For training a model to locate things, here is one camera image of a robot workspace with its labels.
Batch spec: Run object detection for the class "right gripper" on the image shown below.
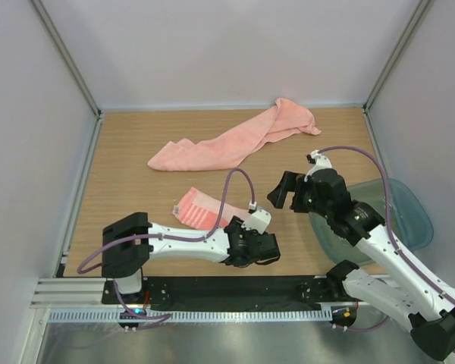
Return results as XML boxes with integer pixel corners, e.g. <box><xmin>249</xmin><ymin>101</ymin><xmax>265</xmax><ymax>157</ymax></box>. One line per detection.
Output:
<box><xmin>267</xmin><ymin>171</ymin><xmax>332</xmax><ymax>218</ymax></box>

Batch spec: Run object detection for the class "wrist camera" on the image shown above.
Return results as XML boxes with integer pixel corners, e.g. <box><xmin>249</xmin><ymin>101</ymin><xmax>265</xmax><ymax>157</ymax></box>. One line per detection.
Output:
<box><xmin>241</xmin><ymin>209</ymin><xmax>271</xmax><ymax>234</ymax></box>
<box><xmin>304</xmin><ymin>150</ymin><xmax>332</xmax><ymax>180</ymax></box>

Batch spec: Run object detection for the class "white slotted cable duct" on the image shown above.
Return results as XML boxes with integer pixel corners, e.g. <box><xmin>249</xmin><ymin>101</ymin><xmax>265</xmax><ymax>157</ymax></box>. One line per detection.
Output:
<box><xmin>49</xmin><ymin>306</ymin><xmax>332</xmax><ymax>324</ymax></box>

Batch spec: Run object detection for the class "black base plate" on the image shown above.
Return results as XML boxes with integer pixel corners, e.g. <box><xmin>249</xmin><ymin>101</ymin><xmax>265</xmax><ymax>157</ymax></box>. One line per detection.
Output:
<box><xmin>121</xmin><ymin>275</ymin><xmax>355</xmax><ymax>305</ymax></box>

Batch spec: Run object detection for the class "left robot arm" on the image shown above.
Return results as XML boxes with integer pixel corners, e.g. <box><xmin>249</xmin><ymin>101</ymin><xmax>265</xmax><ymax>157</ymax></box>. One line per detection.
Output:
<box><xmin>102</xmin><ymin>209</ymin><xmax>281</xmax><ymax>303</ymax></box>

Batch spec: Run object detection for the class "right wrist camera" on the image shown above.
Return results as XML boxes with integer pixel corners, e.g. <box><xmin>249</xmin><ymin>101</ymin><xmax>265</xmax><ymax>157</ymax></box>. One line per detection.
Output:
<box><xmin>304</xmin><ymin>150</ymin><xmax>332</xmax><ymax>180</ymax></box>

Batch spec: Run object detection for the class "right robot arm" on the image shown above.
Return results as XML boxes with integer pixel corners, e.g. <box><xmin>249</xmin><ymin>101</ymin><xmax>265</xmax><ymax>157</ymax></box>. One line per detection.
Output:
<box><xmin>267</xmin><ymin>168</ymin><xmax>455</xmax><ymax>361</ymax></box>

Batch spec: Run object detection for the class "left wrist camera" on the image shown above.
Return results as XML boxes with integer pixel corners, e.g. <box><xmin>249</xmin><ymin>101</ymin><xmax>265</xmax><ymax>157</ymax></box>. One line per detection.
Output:
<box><xmin>241</xmin><ymin>209</ymin><xmax>271</xmax><ymax>234</ymax></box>

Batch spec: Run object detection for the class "clear blue plastic tray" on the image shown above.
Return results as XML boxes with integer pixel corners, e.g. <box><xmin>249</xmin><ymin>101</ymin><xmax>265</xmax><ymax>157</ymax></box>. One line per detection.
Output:
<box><xmin>309</xmin><ymin>178</ymin><xmax>434</xmax><ymax>266</ymax></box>

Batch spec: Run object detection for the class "plain pink towel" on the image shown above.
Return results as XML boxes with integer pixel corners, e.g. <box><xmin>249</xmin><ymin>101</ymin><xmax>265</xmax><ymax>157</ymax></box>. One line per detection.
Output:
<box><xmin>147</xmin><ymin>98</ymin><xmax>321</xmax><ymax>171</ymax></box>

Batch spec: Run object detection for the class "pink bunny towel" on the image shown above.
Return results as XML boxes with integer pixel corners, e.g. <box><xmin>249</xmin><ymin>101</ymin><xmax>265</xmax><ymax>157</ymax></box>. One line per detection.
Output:
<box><xmin>173</xmin><ymin>187</ymin><xmax>250</xmax><ymax>231</ymax></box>

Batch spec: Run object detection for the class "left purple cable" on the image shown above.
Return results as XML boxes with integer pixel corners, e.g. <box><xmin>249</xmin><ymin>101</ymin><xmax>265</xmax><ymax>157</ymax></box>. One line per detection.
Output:
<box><xmin>76</xmin><ymin>167</ymin><xmax>257</xmax><ymax>331</ymax></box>

